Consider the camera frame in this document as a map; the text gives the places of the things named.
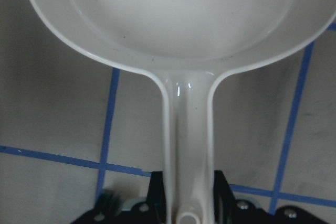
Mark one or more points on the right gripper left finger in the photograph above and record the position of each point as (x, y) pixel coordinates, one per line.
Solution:
(110, 208)

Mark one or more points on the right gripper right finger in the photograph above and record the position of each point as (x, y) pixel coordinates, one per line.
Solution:
(228, 209)

